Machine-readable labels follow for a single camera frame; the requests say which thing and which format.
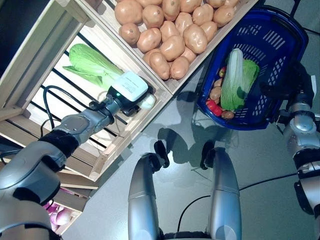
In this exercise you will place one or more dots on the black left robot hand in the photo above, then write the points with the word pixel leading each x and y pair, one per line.
pixel 130 86

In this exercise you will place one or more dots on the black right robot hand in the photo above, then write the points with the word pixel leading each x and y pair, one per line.
pixel 302 80

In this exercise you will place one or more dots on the green white napa cabbage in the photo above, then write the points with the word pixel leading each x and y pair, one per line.
pixel 232 82
pixel 87 62
pixel 251 72

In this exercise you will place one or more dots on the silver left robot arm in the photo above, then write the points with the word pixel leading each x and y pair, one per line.
pixel 80 122

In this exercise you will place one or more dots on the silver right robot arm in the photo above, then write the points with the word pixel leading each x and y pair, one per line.
pixel 300 130

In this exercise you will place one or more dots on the blue plastic shopping basket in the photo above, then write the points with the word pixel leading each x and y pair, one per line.
pixel 297 37

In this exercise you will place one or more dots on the slatted wooden cabbage crate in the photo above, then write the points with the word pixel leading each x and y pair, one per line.
pixel 125 142

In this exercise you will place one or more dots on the red apple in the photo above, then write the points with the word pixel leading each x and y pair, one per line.
pixel 222 72

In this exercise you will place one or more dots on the red pepper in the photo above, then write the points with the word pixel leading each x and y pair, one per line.
pixel 214 107

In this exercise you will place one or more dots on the wooden potato crate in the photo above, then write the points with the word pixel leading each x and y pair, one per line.
pixel 225 33

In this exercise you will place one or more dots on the silver left robot leg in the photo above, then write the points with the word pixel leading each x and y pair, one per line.
pixel 142 200

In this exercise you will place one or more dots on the silver robot leg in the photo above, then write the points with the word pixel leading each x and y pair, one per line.
pixel 142 200
pixel 225 195

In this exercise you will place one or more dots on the wooden onion crate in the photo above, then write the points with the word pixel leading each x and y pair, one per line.
pixel 70 200

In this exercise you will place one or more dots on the silver right robot leg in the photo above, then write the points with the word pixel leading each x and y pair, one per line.
pixel 225 195

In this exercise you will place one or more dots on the purple white onion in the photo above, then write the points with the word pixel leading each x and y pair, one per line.
pixel 51 208
pixel 63 217

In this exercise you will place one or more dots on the dark robot torso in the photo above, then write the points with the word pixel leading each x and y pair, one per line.
pixel 185 236

